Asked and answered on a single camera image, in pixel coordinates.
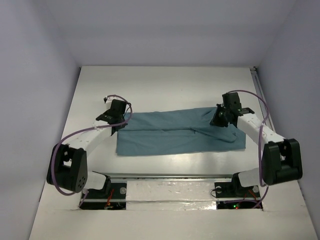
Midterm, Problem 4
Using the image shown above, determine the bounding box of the purple cable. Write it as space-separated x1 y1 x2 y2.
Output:
226 89 271 210
53 94 133 208

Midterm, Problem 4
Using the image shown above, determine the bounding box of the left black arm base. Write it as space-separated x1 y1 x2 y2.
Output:
79 176 127 211

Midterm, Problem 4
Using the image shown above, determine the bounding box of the aluminium front rail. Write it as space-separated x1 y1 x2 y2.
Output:
104 172 233 179

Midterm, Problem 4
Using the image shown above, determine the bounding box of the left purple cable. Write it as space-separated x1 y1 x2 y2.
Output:
53 94 133 208

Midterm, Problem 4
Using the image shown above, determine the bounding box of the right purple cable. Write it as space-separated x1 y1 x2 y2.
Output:
226 89 271 210

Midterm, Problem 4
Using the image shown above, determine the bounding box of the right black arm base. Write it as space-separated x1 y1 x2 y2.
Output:
210 173 263 210

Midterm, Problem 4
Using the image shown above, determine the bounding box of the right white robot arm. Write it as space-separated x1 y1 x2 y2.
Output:
210 90 303 198

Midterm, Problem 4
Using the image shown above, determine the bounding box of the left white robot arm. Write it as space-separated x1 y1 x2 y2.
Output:
46 94 133 198

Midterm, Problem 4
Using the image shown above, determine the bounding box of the teal t shirt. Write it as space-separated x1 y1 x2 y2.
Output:
116 107 246 157

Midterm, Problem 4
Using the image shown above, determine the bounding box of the aluminium rail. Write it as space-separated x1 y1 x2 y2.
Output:
104 172 233 179
249 67 274 130

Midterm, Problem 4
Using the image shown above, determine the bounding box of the aluminium right side rail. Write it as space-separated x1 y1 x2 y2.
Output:
249 67 274 130

